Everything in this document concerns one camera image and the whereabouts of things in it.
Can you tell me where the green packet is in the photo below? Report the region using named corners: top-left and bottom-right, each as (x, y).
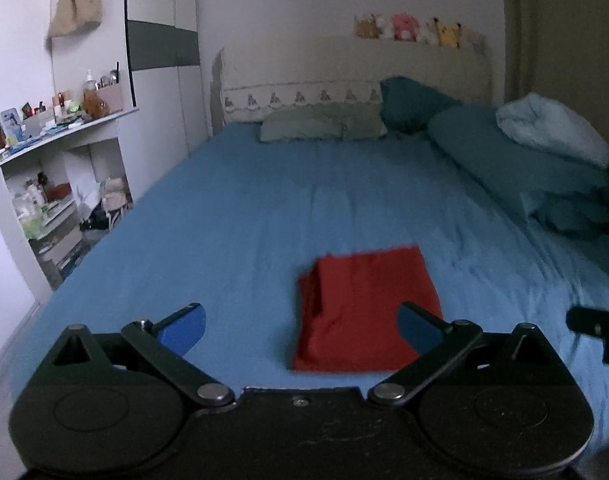
top-left (19, 210), bottom-right (48, 240)

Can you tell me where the white shelf unit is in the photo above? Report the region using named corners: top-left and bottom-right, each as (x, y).
top-left (0, 106), bottom-right (140, 292)

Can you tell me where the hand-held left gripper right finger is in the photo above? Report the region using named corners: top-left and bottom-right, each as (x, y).
top-left (367, 302), bottom-right (557, 407)

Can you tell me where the pale green pillow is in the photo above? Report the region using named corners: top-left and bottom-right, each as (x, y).
top-left (259, 102), bottom-right (388, 143)

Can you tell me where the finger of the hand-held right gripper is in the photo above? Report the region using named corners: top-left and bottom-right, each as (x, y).
top-left (567, 306), bottom-right (609, 365)

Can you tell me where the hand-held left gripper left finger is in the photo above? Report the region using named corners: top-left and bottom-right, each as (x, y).
top-left (38, 303), bottom-right (235, 407)

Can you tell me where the cream embroidered headboard cover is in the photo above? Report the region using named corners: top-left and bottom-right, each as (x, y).
top-left (219, 35), bottom-right (492, 126)

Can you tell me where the pinkish storage box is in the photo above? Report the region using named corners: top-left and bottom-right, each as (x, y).
top-left (98, 82), bottom-right (124, 113)

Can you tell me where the cream plush toy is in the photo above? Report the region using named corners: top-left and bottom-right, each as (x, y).
top-left (459, 29), bottom-right (485, 53)

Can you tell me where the pink plush toy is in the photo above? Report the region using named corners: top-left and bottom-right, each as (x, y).
top-left (391, 12), bottom-right (417, 42)

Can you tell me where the light blue blanket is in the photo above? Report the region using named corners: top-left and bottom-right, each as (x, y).
top-left (495, 92), bottom-right (609, 169)

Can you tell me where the beige curtain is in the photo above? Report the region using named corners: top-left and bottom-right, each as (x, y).
top-left (499, 0), bottom-right (609, 171)

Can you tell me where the beige cloth bag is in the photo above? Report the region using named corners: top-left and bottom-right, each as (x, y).
top-left (102, 177), bottom-right (132, 211)

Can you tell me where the blue and white card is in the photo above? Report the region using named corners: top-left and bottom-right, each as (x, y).
top-left (0, 108), bottom-right (24, 142)

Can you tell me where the dark teal pillow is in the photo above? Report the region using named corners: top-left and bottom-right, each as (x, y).
top-left (380, 76), bottom-right (463, 135)

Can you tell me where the yellow plush toy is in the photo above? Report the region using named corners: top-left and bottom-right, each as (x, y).
top-left (433, 17), bottom-right (462, 49)

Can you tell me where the small brown teddy bear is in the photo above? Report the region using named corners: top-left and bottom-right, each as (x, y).
top-left (82, 91), bottom-right (110, 120)

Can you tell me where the teal duvet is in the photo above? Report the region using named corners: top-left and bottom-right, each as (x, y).
top-left (427, 105), bottom-right (609, 234)

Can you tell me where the bed with blue sheet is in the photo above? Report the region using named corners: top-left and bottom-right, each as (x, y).
top-left (9, 122), bottom-right (609, 461)

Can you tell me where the white and grey wardrobe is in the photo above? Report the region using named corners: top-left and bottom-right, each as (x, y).
top-left (125, 0), bottom-right (210, 161)

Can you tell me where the brown plush toy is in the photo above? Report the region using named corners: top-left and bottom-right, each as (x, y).
top-left (354, 14), bottom-right (381, 39)

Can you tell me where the red knit sweater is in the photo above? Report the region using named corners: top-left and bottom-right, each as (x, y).
top-left (292, 245), bottom-right (444, 374)

